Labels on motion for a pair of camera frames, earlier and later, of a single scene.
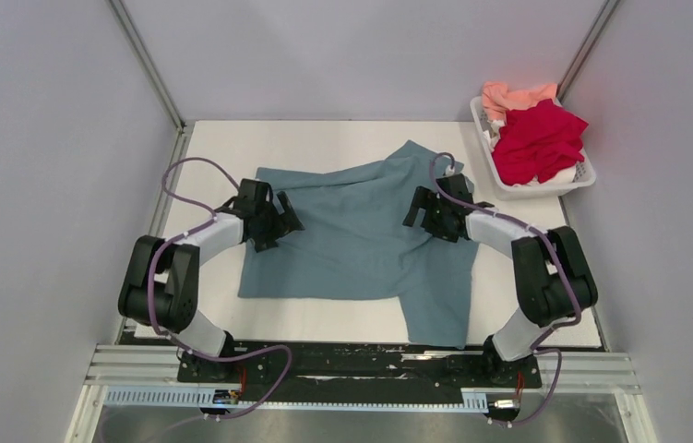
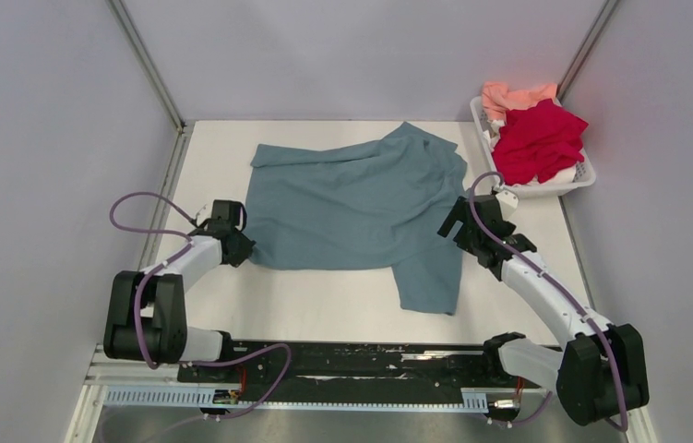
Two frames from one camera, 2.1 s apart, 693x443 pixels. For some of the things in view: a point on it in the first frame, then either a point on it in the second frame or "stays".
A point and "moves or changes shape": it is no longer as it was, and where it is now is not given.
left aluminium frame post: x=150 y=65 stays
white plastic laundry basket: x=584 y=175 stays
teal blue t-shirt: x=354 y=245 moves or changes shape
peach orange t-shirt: x=497 y=99 stays
